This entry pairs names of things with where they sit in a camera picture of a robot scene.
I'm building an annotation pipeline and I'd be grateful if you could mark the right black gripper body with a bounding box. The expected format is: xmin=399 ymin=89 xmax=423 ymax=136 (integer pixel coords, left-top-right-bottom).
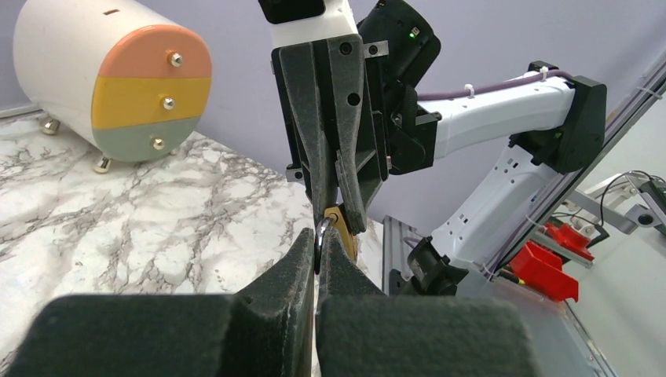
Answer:
xmin=271 ymin=38 xmax=389 ymax=182

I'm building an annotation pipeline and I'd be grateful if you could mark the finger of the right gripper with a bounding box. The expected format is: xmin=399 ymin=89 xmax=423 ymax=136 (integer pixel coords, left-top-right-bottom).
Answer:
xmin=327 ymin=34 xmax=383 ymax=235
xmin=278 ymin=42 xmax=337 ymax=223

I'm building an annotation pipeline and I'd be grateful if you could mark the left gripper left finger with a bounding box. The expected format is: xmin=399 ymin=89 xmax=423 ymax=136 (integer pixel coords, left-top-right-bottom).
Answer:
xmin=7 ymin=229 xmax=315 ymax=376

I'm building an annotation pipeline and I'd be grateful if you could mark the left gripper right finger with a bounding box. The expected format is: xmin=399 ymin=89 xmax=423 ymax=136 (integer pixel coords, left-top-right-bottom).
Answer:
xmin=316 ymin=236 xmax=541 ymax=376

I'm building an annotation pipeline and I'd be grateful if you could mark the brass padlock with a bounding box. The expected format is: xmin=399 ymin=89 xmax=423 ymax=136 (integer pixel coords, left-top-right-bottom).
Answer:
xmin=313 ymin=206 xmax=359 ymax=275

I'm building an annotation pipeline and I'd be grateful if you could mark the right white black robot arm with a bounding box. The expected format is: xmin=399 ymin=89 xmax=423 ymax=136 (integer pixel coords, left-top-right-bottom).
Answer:
xmin=260 ymin=1 xmax=607 ymax=295

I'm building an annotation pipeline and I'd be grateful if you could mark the cream cylinder with coloured face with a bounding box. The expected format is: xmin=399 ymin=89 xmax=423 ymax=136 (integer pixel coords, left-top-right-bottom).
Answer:
xmin=13 ymin=0 xmax=213 ymax=173

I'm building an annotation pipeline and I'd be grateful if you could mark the red storage bin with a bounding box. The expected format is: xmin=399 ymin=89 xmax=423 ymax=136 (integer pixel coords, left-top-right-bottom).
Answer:
xmin=509 ymin=241 xmax=579 ymax=302

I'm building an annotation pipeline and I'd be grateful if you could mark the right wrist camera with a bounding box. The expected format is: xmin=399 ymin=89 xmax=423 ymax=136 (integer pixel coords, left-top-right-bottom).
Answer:
xmin=258 ymin=0 xmax=358 ymax=49

